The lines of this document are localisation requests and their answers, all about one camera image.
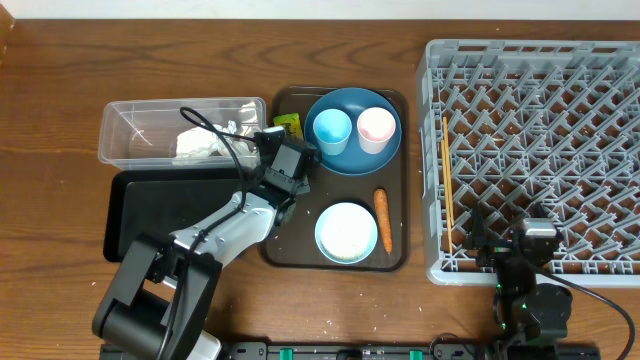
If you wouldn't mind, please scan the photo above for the brown serving tray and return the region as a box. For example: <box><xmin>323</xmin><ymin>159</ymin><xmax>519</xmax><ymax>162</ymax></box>
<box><xmin>260</xmin><ymin>86</ymin><xmax>410</xmax><ymax>272</ymax></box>

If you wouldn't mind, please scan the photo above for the light blue bowl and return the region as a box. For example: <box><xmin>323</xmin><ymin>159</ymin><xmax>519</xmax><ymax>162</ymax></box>
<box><xmin>314</xmin><ymin>202</ymin><xmax>379</xmax><ymax>265</ymax></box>

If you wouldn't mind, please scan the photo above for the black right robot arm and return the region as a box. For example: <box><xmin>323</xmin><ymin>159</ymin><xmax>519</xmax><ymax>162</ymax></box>
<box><xmin>464</xmin><ymin>207</ymin><xmax>573</xmax><ymax>359</ymax></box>

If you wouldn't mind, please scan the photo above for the dark blue plate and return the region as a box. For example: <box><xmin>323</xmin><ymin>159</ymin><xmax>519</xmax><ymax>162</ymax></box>
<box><xmin>304</xmin><ymin>87</ymin><xmax>403</xmax><ymax>176</ymax></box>

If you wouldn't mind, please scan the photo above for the black tray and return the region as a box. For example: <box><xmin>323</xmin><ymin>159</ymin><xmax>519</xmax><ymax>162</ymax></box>
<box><xmin>103</xmin><ymin>168</ymin><xmax>239</xmax><ymax>262</ymax></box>

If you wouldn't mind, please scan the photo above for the yellow green snack wrapper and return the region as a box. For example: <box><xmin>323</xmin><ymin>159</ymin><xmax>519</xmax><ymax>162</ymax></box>
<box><xmin>273</xmin><ymin>113</ymin><xmax>304</xmax><ymax>140</ymax></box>

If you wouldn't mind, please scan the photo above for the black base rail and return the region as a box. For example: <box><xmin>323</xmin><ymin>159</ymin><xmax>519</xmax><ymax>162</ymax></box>
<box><xmin>217</xmin><ymin>341</ymin><xmax>601</xmax><ymax>360</ymax></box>

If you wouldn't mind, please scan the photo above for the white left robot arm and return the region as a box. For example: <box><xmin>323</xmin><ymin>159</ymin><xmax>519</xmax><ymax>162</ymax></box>
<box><xmin>92</xmin><ymin>140</ymin><xmax>322</xmax><ymax>359</ymax></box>

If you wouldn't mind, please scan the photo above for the wooden chopstick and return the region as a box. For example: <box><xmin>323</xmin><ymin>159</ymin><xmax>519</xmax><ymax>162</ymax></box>
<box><xmin>441</xmin><ymin>138</ymin><xmax>454</xmax><ymax>256</ymax></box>
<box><xmin>442</xmin><ymin>116</ymin><xmax>454</xmax><ymax>230</ymax></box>

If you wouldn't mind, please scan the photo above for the white tissue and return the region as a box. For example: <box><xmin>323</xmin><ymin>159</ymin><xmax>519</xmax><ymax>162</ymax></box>
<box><xmin>209</xmin><ymin>120</ymin><xmax>257</xmax><ymax>157</ymax></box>
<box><xmin>176</xmin><ymin>127</ymin><xmax>219</xmax><ymax>158</ymax></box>

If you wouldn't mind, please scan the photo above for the pink cup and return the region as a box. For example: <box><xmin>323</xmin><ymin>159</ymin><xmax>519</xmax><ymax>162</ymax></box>
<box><xmin>356</xmin><ymin>107</ymin><xmax>396</xmax><ymax>154</ymax></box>

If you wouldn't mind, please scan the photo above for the orange carrot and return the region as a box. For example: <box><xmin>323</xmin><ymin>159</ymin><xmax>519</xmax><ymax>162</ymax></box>
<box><xmin>374</xmin><ymin>188</ymin><xmax>393</xmax><ymax>255</ymax></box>

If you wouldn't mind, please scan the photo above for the light blue cup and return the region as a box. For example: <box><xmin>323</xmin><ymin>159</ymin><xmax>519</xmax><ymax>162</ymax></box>
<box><xmin>313</xmin><ymin>109</ymin><xmax>352</xmax><ymax>156</ymax></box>

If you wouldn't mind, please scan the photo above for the grey dishwasher rack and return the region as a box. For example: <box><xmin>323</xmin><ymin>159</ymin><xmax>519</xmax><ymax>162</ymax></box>
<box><xmin>416</xmin><ymin>39</ymin><xmax>639</xmax><ymax>288</ymax></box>

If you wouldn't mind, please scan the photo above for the clear plastic bin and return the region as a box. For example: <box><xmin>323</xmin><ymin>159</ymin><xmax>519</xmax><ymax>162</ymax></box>
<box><xmin>98</xmin><ymin>97</ymin><xmax>266</xmax><ymax>170</ymax></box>

